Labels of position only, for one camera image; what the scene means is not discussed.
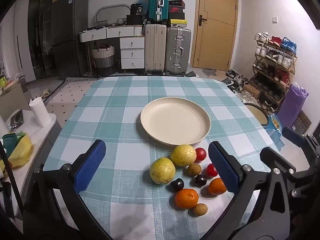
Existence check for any blue snack bag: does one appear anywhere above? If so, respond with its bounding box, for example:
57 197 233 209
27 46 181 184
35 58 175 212
265 114 285 151

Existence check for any purple bag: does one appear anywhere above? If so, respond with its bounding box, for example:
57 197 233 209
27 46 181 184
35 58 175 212
277 83 309 128

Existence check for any red tomato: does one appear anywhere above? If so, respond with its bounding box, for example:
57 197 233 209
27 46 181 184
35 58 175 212
206 163 218 178
195 147 207 162

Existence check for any orange mandarin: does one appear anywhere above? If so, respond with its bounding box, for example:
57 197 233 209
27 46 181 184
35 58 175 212
174 189 199 210
208 177 227 196

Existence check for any stack of shoe boxes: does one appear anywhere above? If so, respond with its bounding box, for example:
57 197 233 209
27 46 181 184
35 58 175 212
168 0 186 20

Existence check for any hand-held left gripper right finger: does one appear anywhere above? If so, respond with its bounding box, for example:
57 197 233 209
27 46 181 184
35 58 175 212
207 141 292 240

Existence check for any shoe rack with shoes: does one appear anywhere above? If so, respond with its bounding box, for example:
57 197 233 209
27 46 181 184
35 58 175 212
251 31 298 114

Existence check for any paper towel roll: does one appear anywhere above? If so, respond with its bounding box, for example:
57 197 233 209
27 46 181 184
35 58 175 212
29 97 50 127

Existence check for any small cardboard box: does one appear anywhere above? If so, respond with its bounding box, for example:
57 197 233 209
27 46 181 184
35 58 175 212
242 84 261 98

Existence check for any teal checked tablecloth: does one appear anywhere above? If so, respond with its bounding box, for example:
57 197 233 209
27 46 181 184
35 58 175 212
21 76 285 240

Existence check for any woven laundry basket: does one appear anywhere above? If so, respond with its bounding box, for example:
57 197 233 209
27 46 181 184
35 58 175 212
91 44 115 69

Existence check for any thin black pole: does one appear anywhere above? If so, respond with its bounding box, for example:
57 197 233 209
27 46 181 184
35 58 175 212
0 140 16 221

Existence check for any green packet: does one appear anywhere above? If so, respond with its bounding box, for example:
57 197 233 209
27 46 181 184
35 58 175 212
1 132 26 156

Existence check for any silver suitcase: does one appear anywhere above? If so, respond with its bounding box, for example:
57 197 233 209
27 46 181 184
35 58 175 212
165 27 192 75

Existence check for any beige suitcase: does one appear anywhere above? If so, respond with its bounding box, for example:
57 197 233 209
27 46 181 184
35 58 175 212
144 24 167 75

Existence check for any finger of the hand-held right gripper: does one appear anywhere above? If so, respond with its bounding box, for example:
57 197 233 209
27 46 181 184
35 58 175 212
283 127 307 148
260 147 303 180

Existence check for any white side table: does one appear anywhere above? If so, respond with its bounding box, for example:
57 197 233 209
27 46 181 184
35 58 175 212
0 109 62 205

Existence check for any round beige stool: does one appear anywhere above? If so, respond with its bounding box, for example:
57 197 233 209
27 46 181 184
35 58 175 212
244 102 270 126

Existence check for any wooden door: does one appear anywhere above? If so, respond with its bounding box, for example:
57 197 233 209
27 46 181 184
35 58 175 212
191 0 238 71

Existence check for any teal suitcase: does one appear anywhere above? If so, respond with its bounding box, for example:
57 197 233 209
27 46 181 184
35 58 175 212
148 0 170 23

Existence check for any silver metal object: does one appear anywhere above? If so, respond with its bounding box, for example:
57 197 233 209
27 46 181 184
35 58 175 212
7 109 24 131

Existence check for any white arched frame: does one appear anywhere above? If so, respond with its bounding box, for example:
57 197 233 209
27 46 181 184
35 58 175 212
95 4 131 25

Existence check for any brown kiwi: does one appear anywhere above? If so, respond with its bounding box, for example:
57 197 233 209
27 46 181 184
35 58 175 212
192 203 208 216
186 163 202 177

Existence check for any dark plum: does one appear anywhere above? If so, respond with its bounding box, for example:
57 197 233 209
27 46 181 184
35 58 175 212
170 178 185 192
194 174 207 187

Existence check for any yellow-green guava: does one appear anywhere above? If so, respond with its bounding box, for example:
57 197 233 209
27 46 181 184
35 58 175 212
170 144 197 167
149 157 176 186

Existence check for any white dresser with drawers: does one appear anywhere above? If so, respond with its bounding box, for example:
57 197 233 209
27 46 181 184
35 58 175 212
79 25 145 70

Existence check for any patterned flat box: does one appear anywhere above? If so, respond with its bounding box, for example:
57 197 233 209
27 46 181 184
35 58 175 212
296 110 312 131

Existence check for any black fridge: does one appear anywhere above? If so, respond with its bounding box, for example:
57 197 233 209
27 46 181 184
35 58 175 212
50 0 89 77

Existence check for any yellow plastic bag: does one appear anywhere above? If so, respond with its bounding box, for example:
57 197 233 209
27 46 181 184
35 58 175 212
2 132 34 168

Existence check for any cream round plate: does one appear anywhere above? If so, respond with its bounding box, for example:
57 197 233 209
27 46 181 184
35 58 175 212
140 97 212 146

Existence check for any black storage box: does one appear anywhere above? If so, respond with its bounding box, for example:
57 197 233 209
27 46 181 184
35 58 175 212
126 14 146 26

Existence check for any yellow and black box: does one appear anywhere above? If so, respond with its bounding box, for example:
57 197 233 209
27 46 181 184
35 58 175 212
167 19 188 28

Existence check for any pile of shoes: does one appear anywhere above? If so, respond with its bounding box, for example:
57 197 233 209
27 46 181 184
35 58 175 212
221 69 260 102

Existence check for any dark glass cabinet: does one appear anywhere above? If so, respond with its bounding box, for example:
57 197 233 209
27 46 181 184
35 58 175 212
27 0 54 81

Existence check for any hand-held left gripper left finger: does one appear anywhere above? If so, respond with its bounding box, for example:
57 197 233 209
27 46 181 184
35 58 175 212
22 139 113 240

